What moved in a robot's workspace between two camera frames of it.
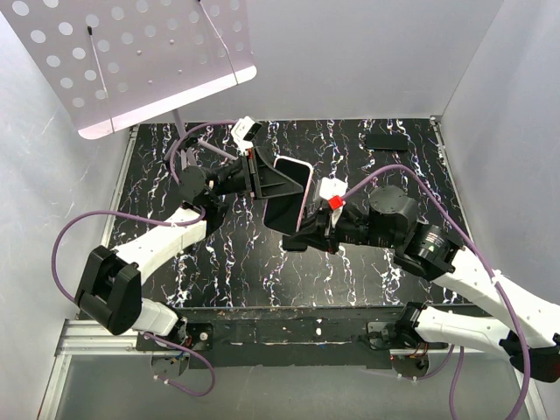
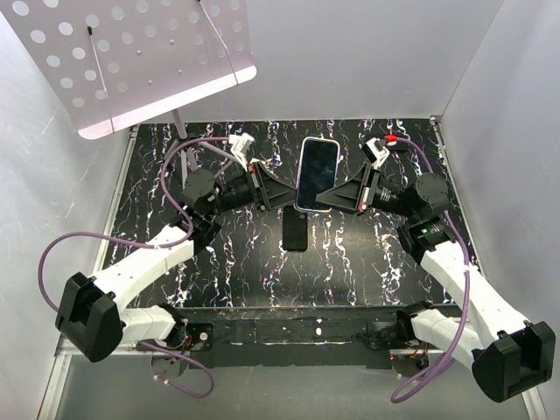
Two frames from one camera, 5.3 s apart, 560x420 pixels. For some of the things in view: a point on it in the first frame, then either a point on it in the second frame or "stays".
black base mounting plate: (281, 338) stays
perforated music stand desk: (109, 62) stays
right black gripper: (326, 241) → (354, 193)
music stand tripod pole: (187, 156) stays
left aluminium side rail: (122, 175) stays
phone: (283, 213) → (317, 171)
